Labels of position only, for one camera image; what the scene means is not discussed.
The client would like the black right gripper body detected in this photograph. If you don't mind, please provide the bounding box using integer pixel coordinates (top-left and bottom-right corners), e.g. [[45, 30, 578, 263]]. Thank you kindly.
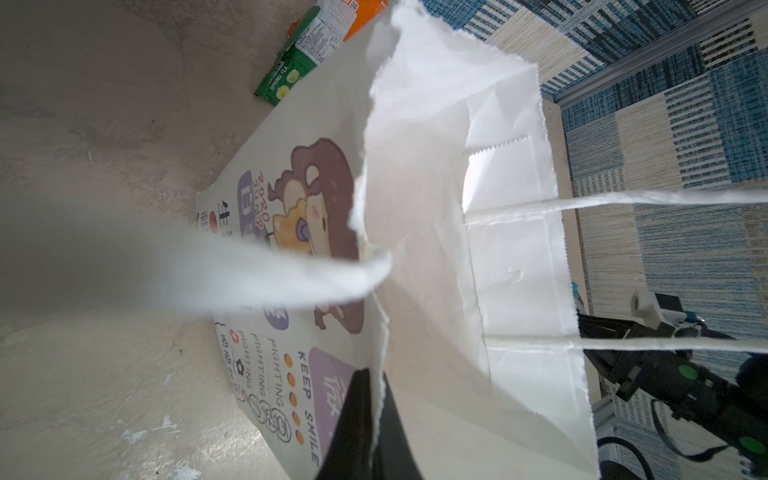
[[578, 313, 674, 401]]

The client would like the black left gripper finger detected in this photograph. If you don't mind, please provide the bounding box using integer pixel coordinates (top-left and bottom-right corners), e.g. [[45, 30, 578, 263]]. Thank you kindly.
[[316, 369, 422, 480]]

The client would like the white paper bag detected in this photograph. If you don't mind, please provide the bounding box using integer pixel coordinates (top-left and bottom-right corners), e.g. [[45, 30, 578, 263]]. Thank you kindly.
[[0, 0, 768, 480]]

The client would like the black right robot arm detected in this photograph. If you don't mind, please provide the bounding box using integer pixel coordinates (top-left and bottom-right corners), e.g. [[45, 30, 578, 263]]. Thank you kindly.
[[586, 348, 767, 478]]

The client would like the orange green snack bag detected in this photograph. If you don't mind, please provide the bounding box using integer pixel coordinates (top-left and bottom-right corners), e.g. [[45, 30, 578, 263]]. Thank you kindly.
[[254, 0, 389, 106]]

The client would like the black corrugated cable conduit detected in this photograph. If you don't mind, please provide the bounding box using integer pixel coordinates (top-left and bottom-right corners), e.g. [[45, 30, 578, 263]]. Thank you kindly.
[[596, 436, 656, 480]]

